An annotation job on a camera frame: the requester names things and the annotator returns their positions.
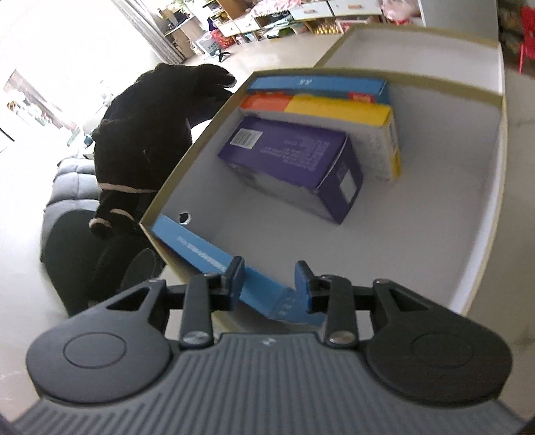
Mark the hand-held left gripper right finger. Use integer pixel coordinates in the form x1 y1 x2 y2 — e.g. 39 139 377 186
294 260 423 348

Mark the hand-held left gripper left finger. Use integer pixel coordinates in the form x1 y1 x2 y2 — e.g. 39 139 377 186
104 256 245 351

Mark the long blue box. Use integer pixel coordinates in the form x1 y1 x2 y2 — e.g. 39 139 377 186
149 214 327 326

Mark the purple box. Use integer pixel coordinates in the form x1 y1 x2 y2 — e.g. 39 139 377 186
217 116 364 225

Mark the yellow white box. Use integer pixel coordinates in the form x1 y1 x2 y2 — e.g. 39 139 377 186
240 93 403 183

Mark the dark grey sofa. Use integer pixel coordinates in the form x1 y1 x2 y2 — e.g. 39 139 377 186
40 159 168 316

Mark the light wooden cabinet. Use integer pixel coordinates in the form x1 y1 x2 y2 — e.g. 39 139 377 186
158 8 207 47

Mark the grey patterned curtain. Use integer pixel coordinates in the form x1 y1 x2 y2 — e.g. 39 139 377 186
112 0 187 65

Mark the white low cabinet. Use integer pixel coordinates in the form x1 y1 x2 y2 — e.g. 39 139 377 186
215 0 383 45

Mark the wooden shelf cabinet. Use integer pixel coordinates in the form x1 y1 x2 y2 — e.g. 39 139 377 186
209 0 251 19

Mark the red chair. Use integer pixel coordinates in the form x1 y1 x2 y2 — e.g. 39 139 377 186
517 6 535 75

